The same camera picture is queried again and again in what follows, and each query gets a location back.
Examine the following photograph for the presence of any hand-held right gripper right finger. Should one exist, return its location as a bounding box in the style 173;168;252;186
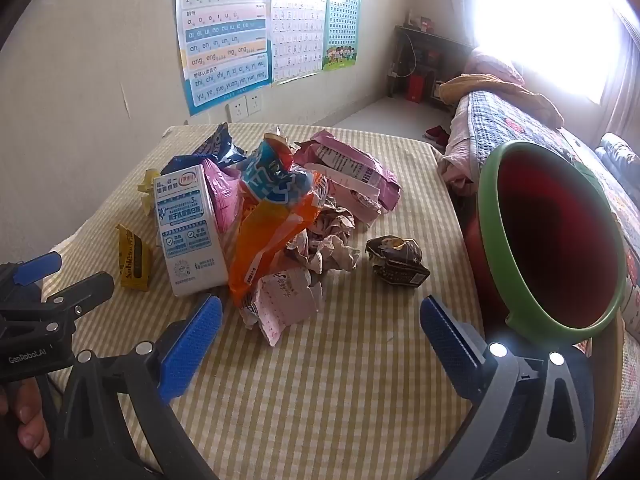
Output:
419;295;596;480

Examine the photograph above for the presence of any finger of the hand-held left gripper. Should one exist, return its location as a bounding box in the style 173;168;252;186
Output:
0;271;116;341
0;251;64;311

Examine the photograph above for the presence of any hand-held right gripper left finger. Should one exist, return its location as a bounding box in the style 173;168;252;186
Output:
52;294;224;480

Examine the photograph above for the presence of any yellow brown wrapper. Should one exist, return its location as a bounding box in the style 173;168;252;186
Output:
116;223;153;292

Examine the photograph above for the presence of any dark brown candy wrapper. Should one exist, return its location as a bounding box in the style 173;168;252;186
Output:
365;235;432;288

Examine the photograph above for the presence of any white pink dotted wrapper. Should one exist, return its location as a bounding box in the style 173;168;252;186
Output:
240;266;325;348

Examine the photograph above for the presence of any white milk carton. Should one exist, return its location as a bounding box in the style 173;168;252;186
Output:
152;164;230;297

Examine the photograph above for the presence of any small yellow wrapper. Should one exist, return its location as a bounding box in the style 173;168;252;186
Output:
137;169;162;217

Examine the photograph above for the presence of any orange blue snack bag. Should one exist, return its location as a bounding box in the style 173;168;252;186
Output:
227;132;331;311

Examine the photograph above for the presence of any red bucket green rim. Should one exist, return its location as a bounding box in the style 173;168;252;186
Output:
457;140;628;345

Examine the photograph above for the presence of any paper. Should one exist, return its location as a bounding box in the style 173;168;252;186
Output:
285;197;361;275

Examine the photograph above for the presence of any bright pink snack bag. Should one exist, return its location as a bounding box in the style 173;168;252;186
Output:
205;162;251;233

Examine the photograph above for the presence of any pink wrapper pile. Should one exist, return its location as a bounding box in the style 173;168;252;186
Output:
306;160;383;223

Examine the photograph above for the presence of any blue cookie wrapper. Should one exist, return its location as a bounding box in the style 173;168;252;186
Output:
160;122;248;176

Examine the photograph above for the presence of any pink snack bag white label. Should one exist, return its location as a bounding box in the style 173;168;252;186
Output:
292;130;403;211

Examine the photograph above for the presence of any person's left hand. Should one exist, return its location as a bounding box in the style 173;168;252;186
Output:
0;377;52;461

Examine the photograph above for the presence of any pink bed sheet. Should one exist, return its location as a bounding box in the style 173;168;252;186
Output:
439;95;481;196

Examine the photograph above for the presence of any pink floral quilt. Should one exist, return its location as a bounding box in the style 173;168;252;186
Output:
620;335;640;436

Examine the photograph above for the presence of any bed with blue quilt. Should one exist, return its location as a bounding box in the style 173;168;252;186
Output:
467;90;640;281

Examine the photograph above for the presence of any red bag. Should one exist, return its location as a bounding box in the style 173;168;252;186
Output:
405;71;435;103

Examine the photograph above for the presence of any mustard blanket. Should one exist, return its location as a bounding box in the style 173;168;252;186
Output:
437;74;566;128

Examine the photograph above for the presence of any blue folded quilt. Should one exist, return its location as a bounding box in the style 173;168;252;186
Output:
595;132;640;181

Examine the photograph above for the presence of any pink folded quilt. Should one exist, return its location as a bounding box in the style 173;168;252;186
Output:
465;47;526;86

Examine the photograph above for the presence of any dark shelf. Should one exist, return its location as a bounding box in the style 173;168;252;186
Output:
387;25;476;111

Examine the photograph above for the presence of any pink curtain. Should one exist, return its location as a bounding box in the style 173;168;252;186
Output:
600;10;640;146
442;0;481;46

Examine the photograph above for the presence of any red white small box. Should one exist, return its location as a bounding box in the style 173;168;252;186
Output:
405;10;434;34

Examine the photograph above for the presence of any window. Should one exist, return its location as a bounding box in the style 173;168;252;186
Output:
470;0;631;106

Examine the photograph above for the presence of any blue letter wall poster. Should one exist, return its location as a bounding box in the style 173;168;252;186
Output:
173;0;273;117

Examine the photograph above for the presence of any teal chart wall poster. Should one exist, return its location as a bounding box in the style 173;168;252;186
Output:
322;0;363;72

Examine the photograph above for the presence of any white chart wall poster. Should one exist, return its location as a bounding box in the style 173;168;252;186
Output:
267;0;331;87

